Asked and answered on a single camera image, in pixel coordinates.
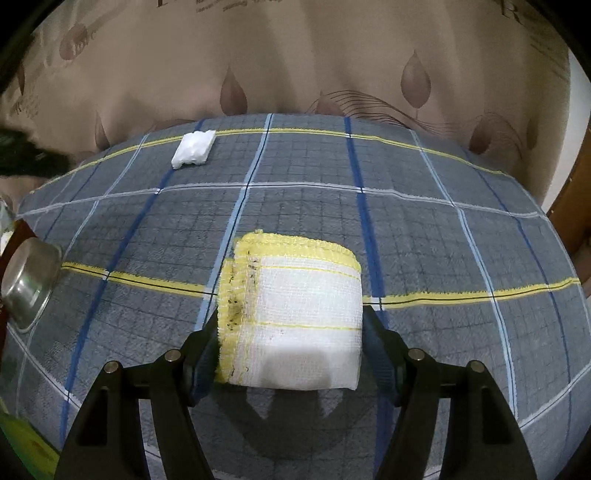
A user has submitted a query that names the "beige printed curtain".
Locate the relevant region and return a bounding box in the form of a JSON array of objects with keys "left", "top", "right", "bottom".
[{"left": 1, "top": 1, "right": 571, "bottom": 199}]

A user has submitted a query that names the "green white tissue box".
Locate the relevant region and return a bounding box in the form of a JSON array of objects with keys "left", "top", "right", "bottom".
[{"left": 0, "top": 411, "right": 59, "bottom": 479}]

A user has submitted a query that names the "small white folded cloth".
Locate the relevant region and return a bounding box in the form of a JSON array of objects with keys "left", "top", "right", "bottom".
[{"left": 170, "top": 130, "right": 216, "bottom": 170}]

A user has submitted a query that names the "gold red tin tray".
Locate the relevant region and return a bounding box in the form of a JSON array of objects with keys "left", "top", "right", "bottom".
[{"left": 0, "top": 219, "right": 35, "bottom": 353}]

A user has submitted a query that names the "grey plaid tablecloth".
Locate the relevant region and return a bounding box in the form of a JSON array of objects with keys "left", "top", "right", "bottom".
[{"left": 1, "top": 114, "right": 590, "bottom": 479}]

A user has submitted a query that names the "stainless steel bowl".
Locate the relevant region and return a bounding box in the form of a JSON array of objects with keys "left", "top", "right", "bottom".
[{"left": 1, "top": 237, "right": 62, "bottom": 333}]

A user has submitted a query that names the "white yellow-edged towel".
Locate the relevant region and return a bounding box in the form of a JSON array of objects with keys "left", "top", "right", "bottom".
[{"left": 216, "top": 230, "right": 363, "bottom": 391}]

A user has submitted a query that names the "brown wooden door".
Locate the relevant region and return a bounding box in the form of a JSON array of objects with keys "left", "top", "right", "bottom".
[{"left": 549, "top": 126, "right": 591, "bottom": 256}]

